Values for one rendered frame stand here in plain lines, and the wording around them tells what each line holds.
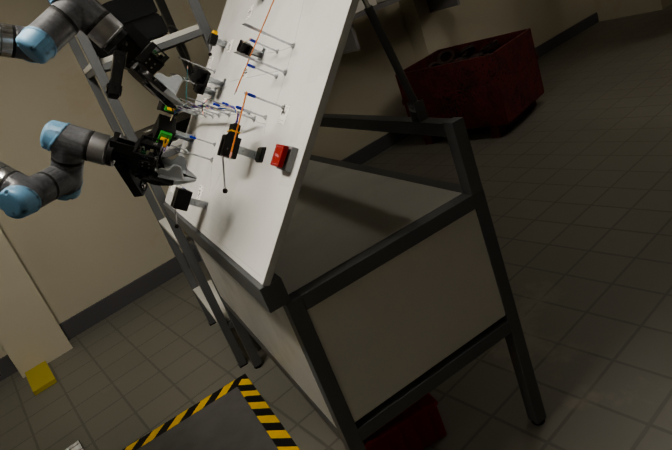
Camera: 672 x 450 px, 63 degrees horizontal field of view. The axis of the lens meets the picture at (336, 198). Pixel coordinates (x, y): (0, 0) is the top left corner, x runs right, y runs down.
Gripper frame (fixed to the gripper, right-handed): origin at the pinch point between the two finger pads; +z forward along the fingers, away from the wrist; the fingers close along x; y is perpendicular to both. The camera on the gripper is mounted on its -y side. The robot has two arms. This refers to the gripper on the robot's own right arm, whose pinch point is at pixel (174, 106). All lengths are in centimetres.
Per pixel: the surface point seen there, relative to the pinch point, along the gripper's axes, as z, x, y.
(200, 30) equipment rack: -3, 89, 48
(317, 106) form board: 18.4, -31.3, 15.0
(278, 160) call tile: 21.0, -26.6, 1.4
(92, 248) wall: 49, 246, -55
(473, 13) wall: 183, 297, 337
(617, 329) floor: 159, -19, 45
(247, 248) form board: 33.0, -14.1, -16.4
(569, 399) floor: 145, -27, 11
